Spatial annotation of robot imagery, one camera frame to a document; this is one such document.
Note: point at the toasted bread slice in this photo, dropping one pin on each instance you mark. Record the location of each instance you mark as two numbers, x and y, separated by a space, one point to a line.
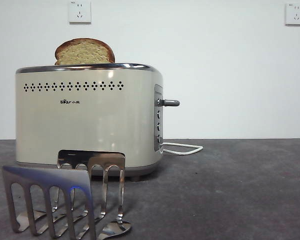
85 52

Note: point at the grey toaster lever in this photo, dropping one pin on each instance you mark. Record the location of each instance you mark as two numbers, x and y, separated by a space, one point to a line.
172 102

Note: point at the stainless steel toast rack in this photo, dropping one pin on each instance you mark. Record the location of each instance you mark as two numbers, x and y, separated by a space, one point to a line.
47 176

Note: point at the white wall socket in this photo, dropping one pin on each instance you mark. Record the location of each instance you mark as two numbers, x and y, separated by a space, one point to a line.
80 12
294 15

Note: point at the cream two-slot toaster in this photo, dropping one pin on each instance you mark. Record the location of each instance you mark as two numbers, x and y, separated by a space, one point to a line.
90 125

